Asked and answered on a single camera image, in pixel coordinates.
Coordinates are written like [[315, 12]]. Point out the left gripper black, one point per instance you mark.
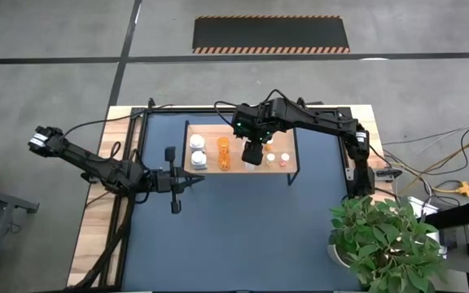
[[163, 181]]

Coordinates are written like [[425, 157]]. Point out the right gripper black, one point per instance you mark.
[[252, 152]]

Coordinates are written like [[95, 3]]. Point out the pale yellow pill vial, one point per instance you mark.
[[270, 158]]

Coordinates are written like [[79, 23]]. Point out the orange pill vial white cap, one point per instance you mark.
[[269, 144]]

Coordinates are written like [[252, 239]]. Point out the white melatonin bottle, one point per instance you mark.
[[198, 160]]

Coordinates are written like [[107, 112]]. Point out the pink pill vial white cap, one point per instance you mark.
[[285, 156]]

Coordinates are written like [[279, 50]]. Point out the white bottle with barcode label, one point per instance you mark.
[[197, 142]]

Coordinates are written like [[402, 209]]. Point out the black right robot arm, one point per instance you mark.
[[320, 120]]

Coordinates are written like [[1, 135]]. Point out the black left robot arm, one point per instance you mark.
[[96, 167]]

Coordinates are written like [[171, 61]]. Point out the wooden shelf black metal legs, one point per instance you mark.
[[236, 167]]

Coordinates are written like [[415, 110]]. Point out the black clamp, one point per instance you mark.
[[301, 101], [151, 103]]

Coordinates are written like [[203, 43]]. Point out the blue-grey table mat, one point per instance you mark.
[[238, 244]]

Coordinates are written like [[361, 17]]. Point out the black hazard-striped floor mat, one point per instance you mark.
[[271, 34]]

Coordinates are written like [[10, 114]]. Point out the white plant pot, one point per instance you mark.
[[334, 255]]

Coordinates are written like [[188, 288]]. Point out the green leafy plant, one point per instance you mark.
[[381, 244]]

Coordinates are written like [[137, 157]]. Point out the white power adapter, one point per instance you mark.
[[422, 205]]

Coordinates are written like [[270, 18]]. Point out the yellow power splitter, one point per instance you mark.
[[465, 189]]

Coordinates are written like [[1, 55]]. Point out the black side desk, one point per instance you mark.
[[462, 211]]

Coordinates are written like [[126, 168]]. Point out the black metal table frame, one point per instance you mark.
[[202, 109]]

